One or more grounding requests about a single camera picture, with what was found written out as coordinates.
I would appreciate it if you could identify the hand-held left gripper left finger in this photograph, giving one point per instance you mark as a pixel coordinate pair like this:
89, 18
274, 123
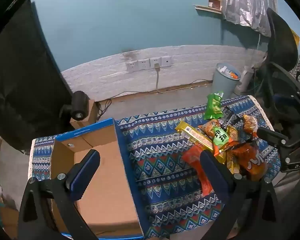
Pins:
86, 173

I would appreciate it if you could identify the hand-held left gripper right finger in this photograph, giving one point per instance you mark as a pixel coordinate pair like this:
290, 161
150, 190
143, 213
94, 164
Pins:
211, 171

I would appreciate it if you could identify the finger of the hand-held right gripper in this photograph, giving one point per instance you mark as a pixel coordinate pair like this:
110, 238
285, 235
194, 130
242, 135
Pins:
271, 135

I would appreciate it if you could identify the blue-edged cardboard box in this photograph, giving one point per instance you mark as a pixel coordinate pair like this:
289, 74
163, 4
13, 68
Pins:
107, 180

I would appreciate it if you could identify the orange-brown snack packet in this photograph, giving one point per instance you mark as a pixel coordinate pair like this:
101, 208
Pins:
250, 124

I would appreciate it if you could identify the large orange snack packet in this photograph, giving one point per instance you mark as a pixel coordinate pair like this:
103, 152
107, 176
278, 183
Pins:
252, 163

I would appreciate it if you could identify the orange packet with green label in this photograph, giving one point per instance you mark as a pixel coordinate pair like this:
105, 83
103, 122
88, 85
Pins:
218, 136

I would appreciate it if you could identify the gold snack packet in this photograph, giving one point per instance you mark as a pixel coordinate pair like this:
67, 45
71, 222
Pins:
195, 137

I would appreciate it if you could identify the green snack packet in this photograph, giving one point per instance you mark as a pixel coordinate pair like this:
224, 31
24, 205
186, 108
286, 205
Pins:
213, 106

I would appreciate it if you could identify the blue patterned tablecloth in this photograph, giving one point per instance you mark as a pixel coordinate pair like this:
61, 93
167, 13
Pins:
165, 160

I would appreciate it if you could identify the small cardboard box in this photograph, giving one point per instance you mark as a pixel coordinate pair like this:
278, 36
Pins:
92, 113

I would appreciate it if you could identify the white plastic container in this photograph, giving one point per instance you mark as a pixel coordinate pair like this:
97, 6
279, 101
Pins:
246, 80

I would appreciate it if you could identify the black cylinder device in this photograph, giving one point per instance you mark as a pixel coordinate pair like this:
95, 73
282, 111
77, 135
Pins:
78, 105

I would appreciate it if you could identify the grey trash bin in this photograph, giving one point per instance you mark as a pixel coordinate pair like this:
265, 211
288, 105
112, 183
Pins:
225, 80

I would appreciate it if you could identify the black office chair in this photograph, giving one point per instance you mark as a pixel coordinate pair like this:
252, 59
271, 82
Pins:
282, 52

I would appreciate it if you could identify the flat cardboard piece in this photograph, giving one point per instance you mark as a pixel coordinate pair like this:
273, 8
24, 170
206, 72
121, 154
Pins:
8, 218

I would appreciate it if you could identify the yellow bag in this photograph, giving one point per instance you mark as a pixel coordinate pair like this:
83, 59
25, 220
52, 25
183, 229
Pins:
295, 38

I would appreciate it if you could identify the black backdrop cloth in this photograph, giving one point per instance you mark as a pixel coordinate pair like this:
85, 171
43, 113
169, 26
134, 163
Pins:
22, 80

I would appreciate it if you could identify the silver curtain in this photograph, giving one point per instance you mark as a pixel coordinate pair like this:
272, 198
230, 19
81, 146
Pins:
250, 2

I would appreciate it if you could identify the wooden window sill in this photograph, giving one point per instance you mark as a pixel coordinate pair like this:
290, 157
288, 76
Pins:
207, 8

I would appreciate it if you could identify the white wall socket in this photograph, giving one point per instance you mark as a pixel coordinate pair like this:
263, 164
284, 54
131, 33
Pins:
155, 61
166, 60
131, 66
143, 64

